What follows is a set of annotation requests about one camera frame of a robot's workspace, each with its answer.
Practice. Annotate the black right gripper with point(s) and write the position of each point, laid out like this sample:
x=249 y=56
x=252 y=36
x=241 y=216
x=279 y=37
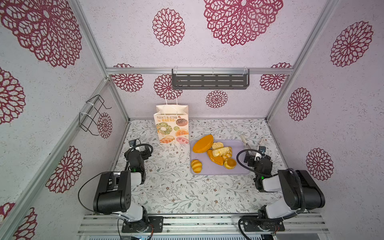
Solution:
x=252 y=157

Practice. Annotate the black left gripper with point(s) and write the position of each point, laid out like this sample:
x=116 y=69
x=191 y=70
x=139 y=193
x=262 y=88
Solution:
x=137 y=151

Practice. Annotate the round orange tart bread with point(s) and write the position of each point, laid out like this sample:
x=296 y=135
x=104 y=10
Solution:
x=230 y=163

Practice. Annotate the orange oval bread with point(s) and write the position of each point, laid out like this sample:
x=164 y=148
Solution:
x=217 y=160

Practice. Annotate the printed paper bread bag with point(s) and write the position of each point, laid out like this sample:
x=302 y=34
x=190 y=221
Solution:
x=172 y=122

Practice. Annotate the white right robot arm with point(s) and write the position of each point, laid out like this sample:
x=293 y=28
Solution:
x=300 y=192

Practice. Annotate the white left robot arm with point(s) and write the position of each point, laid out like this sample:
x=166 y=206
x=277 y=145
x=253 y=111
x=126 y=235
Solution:
x=114 y=191

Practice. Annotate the striped yellow bread stick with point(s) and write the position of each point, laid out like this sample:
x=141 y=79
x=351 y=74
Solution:
x=228 y=154

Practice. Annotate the pale long bread loaf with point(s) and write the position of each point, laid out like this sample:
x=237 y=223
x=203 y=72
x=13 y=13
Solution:
x=222 y=151

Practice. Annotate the pale crusty bread roll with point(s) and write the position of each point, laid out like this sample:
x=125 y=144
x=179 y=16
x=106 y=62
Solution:
x=217 y=145

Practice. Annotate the lavender plastic tray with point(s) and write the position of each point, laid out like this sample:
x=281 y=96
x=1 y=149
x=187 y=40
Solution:
x=219 y=167

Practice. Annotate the small striped croissant bun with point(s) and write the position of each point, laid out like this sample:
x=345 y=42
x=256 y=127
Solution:
x=196 y=166

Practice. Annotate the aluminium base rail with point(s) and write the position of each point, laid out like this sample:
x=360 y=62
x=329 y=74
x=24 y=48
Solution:
x=201 y=225

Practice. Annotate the black wire wall rack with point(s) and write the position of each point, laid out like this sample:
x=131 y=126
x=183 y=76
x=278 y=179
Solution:
x=96 y=121

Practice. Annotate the dark grey wall shelf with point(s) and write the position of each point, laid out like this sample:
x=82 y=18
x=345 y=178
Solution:
x=210 y=81

